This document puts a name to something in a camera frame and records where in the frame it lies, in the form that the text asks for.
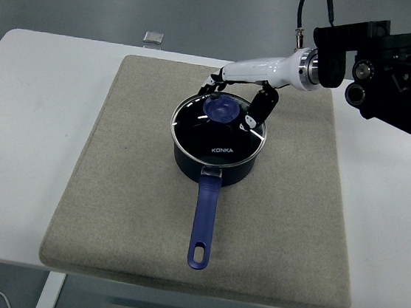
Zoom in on white-black robot hand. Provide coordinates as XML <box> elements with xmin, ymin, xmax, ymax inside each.
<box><xmin>193</xmin><ymin>36</ymin><xmax>307</xmax><ymax>138</ymax></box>

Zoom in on glass pot lid blue knob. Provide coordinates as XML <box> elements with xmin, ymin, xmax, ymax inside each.
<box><xmin>166</xmin><ymin>86</ymin><xmax>272</xmax><ymax>171</ymax></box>

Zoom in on white table leg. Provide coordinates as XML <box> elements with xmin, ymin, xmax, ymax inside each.
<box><xmin>34</xmin><ymin>270</ymin><xmax>67</xmax><ymax>308</ymax></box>

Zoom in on beige fabric mat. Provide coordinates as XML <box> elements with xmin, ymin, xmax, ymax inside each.
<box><xmin>35</xmin><ymin>46</ymin><xmax>377</xmax><ymax>308</ymax></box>

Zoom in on dark saucepan with blue handle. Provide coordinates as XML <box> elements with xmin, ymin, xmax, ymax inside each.
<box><xmin>158</xmin><ymin>139</ymin><xmax>260</xmax><ymax>277</ymax></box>

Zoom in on small silver floor plate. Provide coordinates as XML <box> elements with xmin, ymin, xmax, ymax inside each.
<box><xmin>142</xmin><ymin>30</ymin><xmax>166</xmax><ymax>46</ymax></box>

